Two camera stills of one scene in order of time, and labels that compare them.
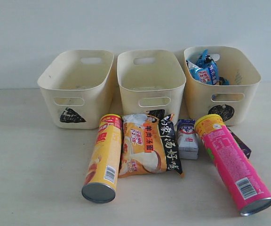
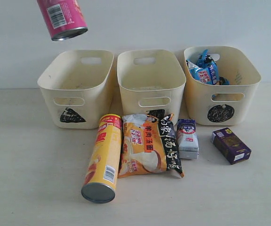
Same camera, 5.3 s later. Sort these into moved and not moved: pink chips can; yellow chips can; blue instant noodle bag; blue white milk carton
Moved: pink chips can
Not moved: yellow chips can; blue white milk carton; blue instant noodle bag
